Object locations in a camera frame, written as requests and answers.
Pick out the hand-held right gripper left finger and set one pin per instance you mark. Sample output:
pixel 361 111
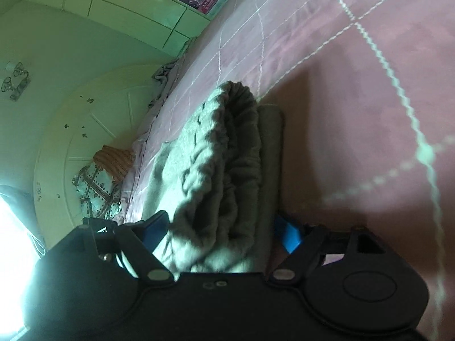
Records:
pixel 157 229

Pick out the bright window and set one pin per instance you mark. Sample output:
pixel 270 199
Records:
pixel 12 255

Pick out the round pale headboard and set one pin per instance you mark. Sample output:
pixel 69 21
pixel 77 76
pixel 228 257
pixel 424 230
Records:
pixel 81 131

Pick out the orange striped pillow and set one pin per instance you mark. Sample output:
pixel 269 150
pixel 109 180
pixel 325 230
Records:
pixel 115 161

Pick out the wall lamp fixture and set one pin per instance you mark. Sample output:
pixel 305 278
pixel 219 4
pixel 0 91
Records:
pixel 16 80

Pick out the green knit garment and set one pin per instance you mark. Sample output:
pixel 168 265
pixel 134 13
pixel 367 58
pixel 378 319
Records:
pixel 213 170

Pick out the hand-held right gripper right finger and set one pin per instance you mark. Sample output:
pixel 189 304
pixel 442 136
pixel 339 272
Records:
pixel 288 235

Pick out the teal patterned cloth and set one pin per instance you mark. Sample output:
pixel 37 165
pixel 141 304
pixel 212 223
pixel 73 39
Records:
pixel 96 188

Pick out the pink checked bed sheet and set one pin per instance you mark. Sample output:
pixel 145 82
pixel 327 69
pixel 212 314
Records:
pixel 355 96

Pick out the glossy pale wardrobe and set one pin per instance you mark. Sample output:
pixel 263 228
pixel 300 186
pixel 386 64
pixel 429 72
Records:
pixel 117 10

